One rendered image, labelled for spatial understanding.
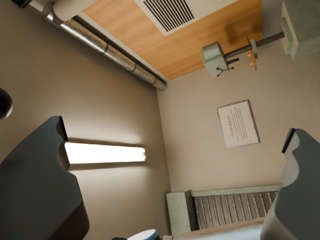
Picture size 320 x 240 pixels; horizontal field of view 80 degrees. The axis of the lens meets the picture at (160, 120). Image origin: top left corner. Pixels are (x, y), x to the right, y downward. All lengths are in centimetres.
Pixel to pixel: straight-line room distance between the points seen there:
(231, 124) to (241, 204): 110
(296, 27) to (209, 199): 232
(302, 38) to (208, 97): 147
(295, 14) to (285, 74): 98
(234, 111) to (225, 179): 99
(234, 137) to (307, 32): 150
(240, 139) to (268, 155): 39
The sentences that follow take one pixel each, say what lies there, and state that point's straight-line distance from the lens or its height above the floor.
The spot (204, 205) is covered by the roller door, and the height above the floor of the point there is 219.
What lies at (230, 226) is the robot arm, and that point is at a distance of 50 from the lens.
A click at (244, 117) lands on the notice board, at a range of 302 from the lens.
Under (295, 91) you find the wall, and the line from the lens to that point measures 311.
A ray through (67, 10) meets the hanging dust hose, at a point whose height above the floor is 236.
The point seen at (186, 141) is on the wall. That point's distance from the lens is 319.
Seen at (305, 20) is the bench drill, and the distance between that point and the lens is 240.
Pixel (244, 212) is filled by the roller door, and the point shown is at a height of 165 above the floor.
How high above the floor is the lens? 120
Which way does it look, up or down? 26 degrees up
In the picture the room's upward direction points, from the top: 106 degrees counter-clockwise
